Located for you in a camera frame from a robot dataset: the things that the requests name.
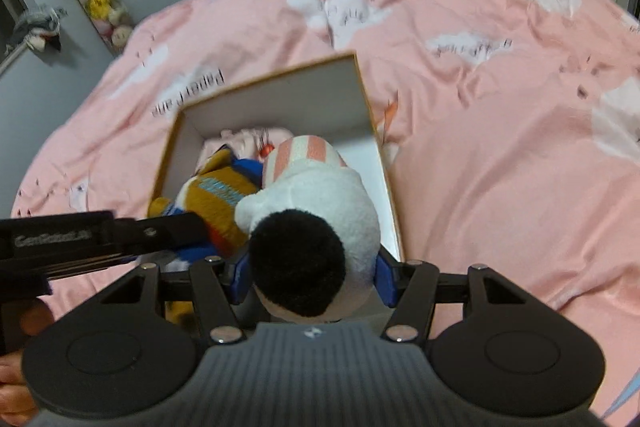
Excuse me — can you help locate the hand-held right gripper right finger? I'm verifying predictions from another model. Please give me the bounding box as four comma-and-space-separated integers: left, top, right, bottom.
374, 249, 544, 341

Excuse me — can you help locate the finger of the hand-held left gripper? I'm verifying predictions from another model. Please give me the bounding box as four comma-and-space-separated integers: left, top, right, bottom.
112, 212, 209, 259

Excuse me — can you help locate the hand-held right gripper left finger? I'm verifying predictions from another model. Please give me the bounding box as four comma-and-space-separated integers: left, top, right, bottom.
100, 252, 254, 343

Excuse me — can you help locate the orange and blue plush toy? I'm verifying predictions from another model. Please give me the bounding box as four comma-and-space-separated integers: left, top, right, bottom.
148, 146, 265, 324

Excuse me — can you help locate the white plush toy black pompom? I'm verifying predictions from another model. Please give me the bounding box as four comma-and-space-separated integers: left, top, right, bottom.
234, 134, 383, 324

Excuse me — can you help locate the white cardboard box orange edge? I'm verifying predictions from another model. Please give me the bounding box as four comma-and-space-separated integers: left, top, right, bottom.
148, 50, 405, 264

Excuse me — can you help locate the person's left hand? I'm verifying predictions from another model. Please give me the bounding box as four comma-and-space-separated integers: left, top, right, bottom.
0, 299, 55, 414

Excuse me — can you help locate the pink plush toy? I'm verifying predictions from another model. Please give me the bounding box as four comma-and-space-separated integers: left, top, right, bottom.
196, 126, 294, 172

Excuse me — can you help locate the grey shark plush toy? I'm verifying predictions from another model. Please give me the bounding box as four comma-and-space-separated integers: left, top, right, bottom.
5, 6, 69, 56

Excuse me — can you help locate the pink printed blanket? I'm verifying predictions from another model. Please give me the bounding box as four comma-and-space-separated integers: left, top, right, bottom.
11, 0, 640, 423

